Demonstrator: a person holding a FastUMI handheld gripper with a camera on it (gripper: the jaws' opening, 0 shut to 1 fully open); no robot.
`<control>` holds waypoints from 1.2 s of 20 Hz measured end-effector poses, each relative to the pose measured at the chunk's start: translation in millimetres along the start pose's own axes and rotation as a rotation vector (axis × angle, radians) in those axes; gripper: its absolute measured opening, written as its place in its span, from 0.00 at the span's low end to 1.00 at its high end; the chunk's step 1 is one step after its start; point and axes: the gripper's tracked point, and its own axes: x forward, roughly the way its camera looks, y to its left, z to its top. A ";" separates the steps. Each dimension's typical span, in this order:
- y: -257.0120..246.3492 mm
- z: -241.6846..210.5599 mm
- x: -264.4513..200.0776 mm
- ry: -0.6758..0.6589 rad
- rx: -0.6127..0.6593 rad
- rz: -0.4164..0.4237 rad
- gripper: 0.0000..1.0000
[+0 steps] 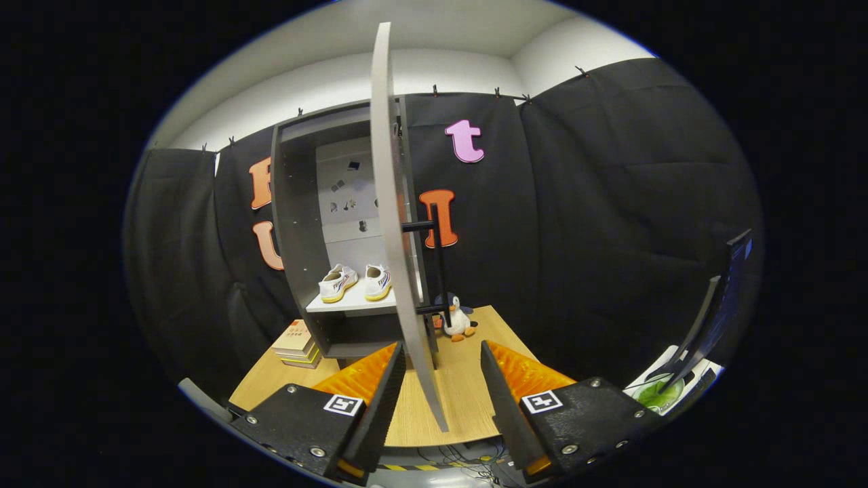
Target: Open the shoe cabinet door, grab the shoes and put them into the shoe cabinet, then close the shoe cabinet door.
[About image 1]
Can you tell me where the penguin plush toy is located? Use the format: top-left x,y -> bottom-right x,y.
434,291 -> 479,343

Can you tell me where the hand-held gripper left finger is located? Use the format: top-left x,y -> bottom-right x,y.
229,341 -> 406,483

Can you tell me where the beige shoe cabinet door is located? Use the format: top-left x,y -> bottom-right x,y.
370,22 -> 450,433

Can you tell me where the black cabinet door handle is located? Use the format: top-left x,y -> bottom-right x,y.
401,220 -> 454,329

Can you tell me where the white canvas shoe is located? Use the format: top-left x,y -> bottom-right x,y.
364,264 -> 393,302
319,264 -> 359,304

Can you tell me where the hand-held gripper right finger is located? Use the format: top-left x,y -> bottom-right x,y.
480,339 -> 665,483

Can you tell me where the stack of books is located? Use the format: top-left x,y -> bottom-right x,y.
273,319 -> 323,369

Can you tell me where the black backdrop cloth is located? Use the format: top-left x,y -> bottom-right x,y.
123,58 -> 764,407

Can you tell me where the black monitor with stand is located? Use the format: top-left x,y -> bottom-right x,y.
648,229 -> 755,395

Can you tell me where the tangle of black cables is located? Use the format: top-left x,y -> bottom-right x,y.
414,441 -> 509,483

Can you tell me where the dark grey shoe cabinet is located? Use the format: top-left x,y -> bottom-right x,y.
270,95 -> 438,370

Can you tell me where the green round object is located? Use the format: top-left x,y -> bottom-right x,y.
631,376 -> 679,414

